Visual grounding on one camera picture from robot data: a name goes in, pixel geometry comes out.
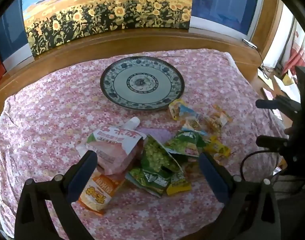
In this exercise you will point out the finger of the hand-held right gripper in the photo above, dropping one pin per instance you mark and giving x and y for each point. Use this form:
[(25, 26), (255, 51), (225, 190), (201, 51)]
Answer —
[(270, 142), (266, 103)]

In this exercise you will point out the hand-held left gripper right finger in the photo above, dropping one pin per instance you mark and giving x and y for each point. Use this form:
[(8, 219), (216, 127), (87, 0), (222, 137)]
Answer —
[(212, 177)]

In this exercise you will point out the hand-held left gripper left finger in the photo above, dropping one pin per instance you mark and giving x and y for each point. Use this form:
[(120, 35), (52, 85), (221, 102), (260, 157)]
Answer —
[(83, 172)]

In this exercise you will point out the orange yellow snack packet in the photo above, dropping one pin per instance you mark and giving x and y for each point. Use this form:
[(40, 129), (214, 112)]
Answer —
[(98, 192)]

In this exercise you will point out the small yellow green packet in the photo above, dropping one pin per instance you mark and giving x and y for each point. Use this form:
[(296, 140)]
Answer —
[(178, 183)]

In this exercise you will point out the white pink spout pouch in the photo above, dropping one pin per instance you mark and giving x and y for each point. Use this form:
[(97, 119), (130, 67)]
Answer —
[(115, 147)]

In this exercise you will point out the green grape snack packet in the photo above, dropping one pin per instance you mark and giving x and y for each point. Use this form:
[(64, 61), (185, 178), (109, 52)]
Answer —
[(187, 142)]

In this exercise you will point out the clear orange snack packet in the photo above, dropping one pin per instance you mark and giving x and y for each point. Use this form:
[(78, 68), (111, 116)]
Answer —
[(218, 120)]

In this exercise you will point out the small pale yellow packet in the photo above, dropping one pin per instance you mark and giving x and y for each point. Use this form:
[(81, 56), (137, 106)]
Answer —
[(193, 125)]

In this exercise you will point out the large green grape packet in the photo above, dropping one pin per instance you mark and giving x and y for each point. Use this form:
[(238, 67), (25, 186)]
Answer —
[(156, 156)]

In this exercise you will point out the purple snack packet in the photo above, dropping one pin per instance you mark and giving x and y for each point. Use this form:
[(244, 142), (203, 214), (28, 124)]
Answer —
[(158, 133)]

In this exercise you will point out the yellow blue snack packet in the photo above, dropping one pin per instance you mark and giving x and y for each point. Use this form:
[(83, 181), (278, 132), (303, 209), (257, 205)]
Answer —
[(182, 111)]

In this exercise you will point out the blue patterned ceramic plate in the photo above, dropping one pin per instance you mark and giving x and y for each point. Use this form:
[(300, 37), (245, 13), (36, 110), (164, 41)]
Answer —
[(142, 82)]

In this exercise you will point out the red cloth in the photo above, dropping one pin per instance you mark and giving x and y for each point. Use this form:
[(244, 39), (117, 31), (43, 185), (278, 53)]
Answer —
[(298, 56)]

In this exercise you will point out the pink floral blanket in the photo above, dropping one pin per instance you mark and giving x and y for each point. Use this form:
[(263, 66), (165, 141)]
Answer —
[(55, 120)]

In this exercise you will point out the white charger plug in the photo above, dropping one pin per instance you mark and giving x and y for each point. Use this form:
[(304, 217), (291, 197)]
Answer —
[(250, 43)]

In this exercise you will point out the sunflower field painting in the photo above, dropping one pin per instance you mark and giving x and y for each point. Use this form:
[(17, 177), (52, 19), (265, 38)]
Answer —
[(105, 15)]

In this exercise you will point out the wooden bed frame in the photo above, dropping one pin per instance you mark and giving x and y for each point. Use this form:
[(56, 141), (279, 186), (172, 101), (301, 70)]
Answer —
[(67, 52)]

